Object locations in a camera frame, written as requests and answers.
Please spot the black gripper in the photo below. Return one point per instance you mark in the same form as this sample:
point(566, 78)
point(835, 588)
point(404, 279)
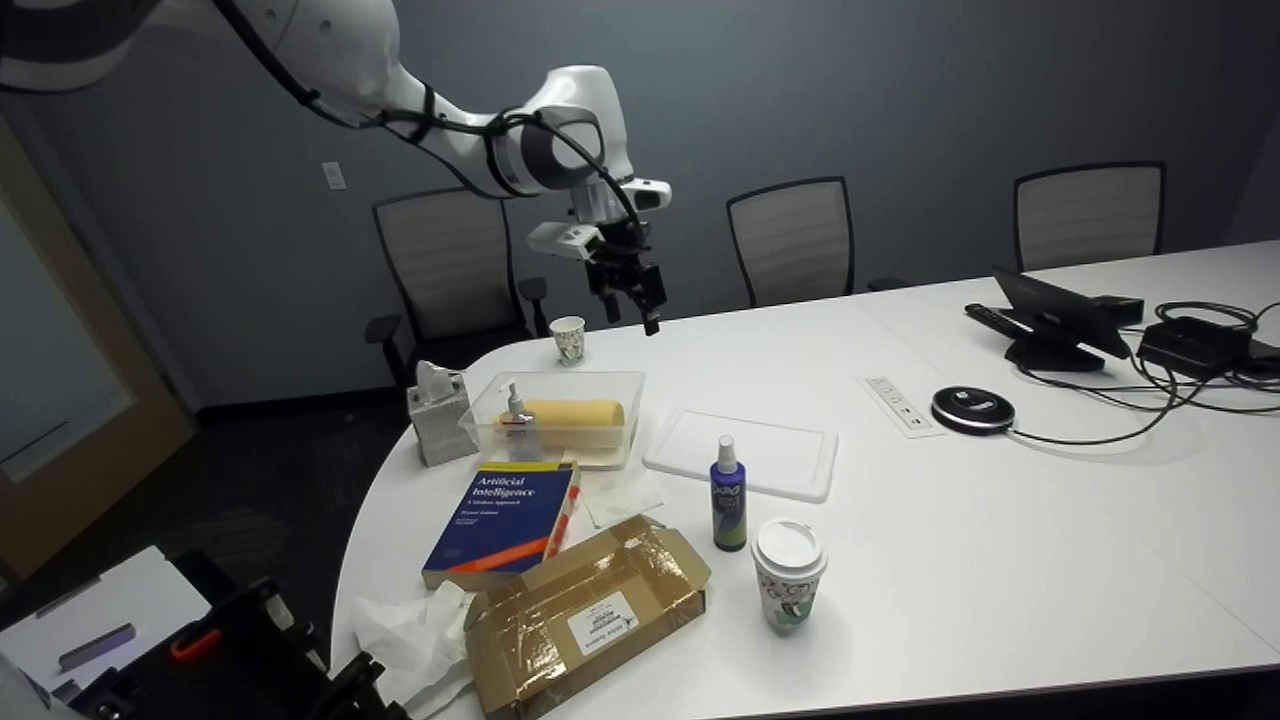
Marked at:
point(627, 261)

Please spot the blue spray bottle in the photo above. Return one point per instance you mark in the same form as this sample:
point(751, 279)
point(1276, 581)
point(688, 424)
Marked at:
point(729, 497)

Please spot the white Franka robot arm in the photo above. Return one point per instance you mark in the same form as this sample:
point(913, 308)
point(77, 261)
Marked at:
point(335, 53)

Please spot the open patterned paper cup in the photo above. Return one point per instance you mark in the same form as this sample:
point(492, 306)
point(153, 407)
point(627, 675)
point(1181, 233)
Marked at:
point(568, 341)

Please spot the paper cup with white lid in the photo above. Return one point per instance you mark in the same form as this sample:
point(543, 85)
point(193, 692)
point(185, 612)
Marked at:
point(791, 581)

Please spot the clear plastic bag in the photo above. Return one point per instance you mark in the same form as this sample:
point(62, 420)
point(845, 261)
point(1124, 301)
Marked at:
point(627, 400)

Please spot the yellow block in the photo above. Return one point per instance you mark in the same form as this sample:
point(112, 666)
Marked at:
point(582, 420)

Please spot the mesh back office chair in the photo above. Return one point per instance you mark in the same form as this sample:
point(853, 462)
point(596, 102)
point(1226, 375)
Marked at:
point(1085, 212)
point(445, 275)
point(792, 237)

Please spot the clear plastic container lid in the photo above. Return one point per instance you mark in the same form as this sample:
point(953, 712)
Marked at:
point(786, 462)

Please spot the grey marbled tissue box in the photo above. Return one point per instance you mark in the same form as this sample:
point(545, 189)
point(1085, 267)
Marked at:
point(440, 418)

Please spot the blue book with orange spine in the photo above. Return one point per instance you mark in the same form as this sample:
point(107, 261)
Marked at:
point(501, 520)

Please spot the white remote strip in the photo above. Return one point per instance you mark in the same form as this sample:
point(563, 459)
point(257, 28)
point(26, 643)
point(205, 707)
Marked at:
point(899, 407)

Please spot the round black puck speaker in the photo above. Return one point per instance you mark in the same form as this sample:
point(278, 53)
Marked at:
point(973, 407)

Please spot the crumpled white paper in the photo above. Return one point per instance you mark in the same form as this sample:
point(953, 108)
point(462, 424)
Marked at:
point(404, 643)

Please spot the black conference phone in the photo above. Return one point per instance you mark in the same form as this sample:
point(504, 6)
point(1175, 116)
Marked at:
point(1053, 322)

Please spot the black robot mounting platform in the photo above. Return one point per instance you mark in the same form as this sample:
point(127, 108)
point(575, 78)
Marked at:
point(263, 660)

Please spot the black power adapter box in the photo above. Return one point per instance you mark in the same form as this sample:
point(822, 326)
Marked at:
point(1201, 345)

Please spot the wooden framed door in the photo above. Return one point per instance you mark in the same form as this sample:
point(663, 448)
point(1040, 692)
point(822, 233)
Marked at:
point(53, 400)

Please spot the white board sheet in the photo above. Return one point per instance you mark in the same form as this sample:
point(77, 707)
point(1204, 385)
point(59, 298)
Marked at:
point(120, 604)

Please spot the grey marker with purple tint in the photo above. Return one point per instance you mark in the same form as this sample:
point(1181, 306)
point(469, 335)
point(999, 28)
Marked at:
point(96, 645)

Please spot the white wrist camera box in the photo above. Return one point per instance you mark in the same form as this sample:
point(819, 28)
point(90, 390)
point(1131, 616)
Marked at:
point(563, 237)

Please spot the white wall switch plate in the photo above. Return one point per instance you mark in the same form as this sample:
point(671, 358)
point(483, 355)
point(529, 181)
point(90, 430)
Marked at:
point(335, 172)

